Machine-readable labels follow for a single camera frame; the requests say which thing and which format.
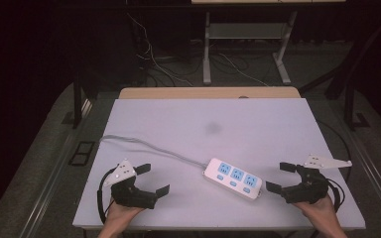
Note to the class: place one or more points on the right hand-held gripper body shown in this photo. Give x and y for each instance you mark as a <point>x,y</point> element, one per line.
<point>309,186</point>

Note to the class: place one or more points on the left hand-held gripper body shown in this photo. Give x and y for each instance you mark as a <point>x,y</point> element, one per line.
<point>130,195</point>

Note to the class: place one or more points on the person's left hand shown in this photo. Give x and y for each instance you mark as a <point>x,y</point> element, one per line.
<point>121,214</point>

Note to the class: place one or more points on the person's right hand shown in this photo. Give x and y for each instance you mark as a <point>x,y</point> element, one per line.
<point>319,211</point>

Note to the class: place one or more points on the white power strip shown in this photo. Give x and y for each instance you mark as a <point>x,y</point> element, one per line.
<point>233,178</point>

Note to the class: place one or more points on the white table mat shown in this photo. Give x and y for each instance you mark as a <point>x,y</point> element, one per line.
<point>211,132</point>

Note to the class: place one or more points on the black metal stand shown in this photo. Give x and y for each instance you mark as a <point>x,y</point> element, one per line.
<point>77,105</point>
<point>350,105</point>

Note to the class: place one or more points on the white metal stand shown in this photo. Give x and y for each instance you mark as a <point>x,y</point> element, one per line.
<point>244,31</point>

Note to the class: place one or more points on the black rectangular floor frame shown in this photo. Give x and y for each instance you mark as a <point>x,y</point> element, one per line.
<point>79,162</point>

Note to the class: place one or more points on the aluminium floor rail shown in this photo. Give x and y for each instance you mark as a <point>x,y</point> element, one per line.
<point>377,178</point>
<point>63,158</point>

